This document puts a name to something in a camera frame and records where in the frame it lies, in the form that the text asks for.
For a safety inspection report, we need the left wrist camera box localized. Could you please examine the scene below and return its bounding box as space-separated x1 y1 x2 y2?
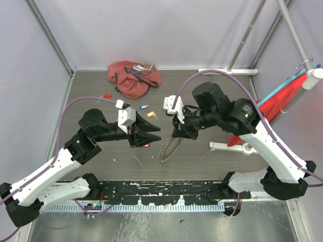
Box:
118 107 136 134

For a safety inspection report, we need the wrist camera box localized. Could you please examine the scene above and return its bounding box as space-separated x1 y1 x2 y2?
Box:
163 95 184 124
118 107 136 134

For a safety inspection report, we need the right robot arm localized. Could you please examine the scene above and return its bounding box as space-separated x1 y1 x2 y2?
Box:
163 82 316 201

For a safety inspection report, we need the white rack base bar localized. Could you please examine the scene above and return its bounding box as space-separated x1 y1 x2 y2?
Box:
198 68 259 76

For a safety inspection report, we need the grey rack pole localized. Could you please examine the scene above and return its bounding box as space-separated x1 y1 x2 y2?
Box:
226 0 266 69

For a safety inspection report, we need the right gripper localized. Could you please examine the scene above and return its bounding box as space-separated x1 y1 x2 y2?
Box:
172 105 219 140

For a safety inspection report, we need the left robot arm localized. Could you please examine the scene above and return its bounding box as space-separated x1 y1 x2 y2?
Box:
1 107 161 227

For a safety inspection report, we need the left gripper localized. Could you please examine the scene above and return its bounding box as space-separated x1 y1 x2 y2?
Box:
95 110 163 148

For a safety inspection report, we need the red crumpled shirt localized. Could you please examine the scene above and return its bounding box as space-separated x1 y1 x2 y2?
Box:
107 60 162 99

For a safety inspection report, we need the red cloth on hanger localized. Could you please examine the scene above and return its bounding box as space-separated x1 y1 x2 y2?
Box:
227 73 308 147

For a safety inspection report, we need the key with blue tag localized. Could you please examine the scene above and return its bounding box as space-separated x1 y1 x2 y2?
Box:
139 105 149 109

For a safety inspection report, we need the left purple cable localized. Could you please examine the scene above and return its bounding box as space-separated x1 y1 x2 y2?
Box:
0 96 124 237

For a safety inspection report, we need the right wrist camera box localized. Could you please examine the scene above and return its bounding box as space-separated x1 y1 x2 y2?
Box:
163 95 184 124

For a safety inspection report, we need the white slotted cable duct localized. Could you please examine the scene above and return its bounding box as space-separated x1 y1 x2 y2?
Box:
45 201 225 213

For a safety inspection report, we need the key with yellow tag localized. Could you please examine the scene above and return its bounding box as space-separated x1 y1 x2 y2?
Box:
146 111 158 119

